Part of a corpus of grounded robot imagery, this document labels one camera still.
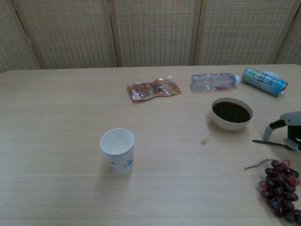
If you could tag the grey black right robot hand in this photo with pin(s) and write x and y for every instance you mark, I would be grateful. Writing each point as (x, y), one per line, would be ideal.
(292, 117)

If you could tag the dark brown liquid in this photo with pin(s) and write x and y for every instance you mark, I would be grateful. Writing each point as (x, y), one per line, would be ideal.
(231, 113)

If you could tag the white round bowl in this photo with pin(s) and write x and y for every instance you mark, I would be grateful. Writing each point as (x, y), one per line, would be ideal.
(231, 126)

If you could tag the white round lid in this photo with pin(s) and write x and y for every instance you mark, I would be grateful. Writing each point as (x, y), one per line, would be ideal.
(272, 73)

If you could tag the blue green drink can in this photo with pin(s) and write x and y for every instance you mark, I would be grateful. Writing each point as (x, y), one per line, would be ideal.
(261, 80)

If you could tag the woven folding screen panel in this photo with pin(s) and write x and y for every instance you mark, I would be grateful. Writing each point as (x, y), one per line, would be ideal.
(70, 35)
(294, 47)
(11, 47)
(240, 33)
(155, 33)

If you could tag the bunch of red grapes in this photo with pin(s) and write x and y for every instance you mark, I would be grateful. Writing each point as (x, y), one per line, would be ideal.
(279, 188)

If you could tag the clear plastic water bottle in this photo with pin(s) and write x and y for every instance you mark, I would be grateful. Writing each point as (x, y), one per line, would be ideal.
(211, 81)

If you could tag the orange spout pouch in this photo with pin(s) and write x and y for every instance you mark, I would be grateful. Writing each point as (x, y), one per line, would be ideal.
(150, 90)

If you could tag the white paper cup blue print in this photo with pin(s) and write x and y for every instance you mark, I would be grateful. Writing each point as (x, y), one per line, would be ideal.
(120, 164)

